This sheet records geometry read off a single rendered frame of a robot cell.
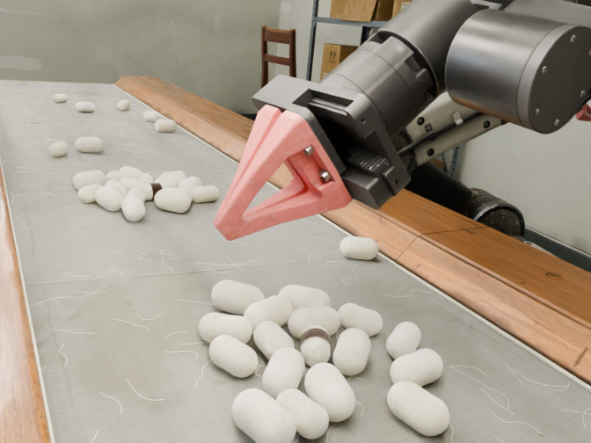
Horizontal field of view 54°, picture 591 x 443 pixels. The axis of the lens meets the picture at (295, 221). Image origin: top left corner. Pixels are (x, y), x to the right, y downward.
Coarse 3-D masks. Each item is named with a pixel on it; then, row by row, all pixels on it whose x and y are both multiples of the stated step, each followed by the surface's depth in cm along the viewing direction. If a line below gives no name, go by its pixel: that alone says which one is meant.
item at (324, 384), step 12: (312, 372) 31; (324, 372) 30; (336, 372) 31; (312, 384) 30; (324, 384) 30; (336, 384) 29; (312, 396) 30; (324, 396) 29; (336, 396) 29; (348, 396) 29; (336, 408) 29; (348, 408) 29; (336, 420) 29
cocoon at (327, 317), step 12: (300, 312) 37; (312, 312) 37; (324, 312) 37; (336, 312) 38; (288, 324) 37; (300, 324) 36; (312, 324) 37; (324, 324) 37; (336, 324) 37; (300, 336) 37
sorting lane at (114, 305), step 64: (0, 128) 88; (64, 128) 93; (128, 128) 98; (64, 192) 62; (64, 256) 46; (128, 256) 47; (192, 256) 49; (256, 256) 50; (320, 256) 51; (384, 256) 52; (64, 320) 37; (128, 320) 38; (192, 320) 38; (384, 320) 41; (448, 320) 42; (64, 384) 31; (128, 384) 31; (192, 384) 32; (256, 384) 32; (384, 384) 34; (448, 384) 34; (512, 384) 35; (576, 384) 35
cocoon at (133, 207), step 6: (126, 198) 56; (132, 198) 56; (138, 198) 56; (126, 204) 55; (132, 204) 54; (138, 204) 55; (126, 210) 54; (132, 210) 54; (138, 210) 54; (144, 210) 55; (126, 216) 55; (132, 216) 54; (138, 216) 55
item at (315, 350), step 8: (320, 328) 36; (304, 344) 34; (312, 344) 34; (320, 344) 34; (328, 344) 34; (304, 352) 34; (312, 352) 34; (320, 352) 34; (328, 352) 34; (304, 360) 34; (312, 360) 34; (320, 360) 34
